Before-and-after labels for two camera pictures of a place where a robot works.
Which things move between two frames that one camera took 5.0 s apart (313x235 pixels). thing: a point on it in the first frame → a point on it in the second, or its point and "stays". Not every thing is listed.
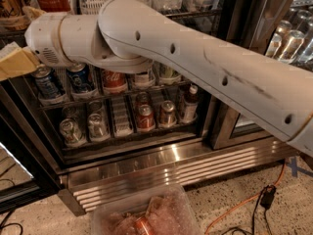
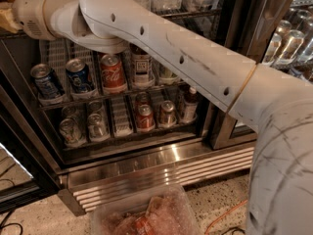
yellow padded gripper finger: (19, 63) → (8, 21)
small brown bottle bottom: (190, 108) stays
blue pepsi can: (79, 76) stays
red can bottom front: (145, 117) stays
